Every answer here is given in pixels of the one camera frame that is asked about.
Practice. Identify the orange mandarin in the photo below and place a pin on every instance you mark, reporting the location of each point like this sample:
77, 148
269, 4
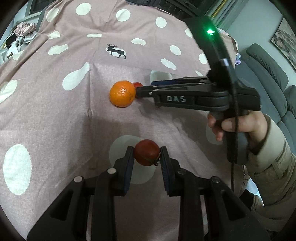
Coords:
122, 94

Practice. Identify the red tomato with stem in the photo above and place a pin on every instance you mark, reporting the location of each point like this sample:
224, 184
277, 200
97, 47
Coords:
137, 85

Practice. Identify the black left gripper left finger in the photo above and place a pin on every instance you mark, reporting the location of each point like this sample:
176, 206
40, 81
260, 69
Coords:
123, 175

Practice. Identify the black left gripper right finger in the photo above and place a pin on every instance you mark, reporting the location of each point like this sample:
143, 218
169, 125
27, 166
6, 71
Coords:
169, 167

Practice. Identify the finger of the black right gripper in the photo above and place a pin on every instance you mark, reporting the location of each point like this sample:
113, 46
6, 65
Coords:
146, 91
179, 81

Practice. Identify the pink polka dot tablecloth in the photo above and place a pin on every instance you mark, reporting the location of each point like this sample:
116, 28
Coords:
56, 118

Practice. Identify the beige sleeve forearm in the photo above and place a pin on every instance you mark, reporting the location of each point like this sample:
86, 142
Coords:
273, 172

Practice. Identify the person's right hand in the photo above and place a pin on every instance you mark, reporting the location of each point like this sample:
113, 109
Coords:
254, 124

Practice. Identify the pile of clothes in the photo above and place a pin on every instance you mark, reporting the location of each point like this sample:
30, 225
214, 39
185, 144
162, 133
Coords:
20, 36

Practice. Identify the grey sofa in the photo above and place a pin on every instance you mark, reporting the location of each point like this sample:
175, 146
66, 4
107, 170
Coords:
260, 71

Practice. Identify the framed wall picture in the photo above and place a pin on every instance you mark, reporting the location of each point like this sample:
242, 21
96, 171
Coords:
284, 40

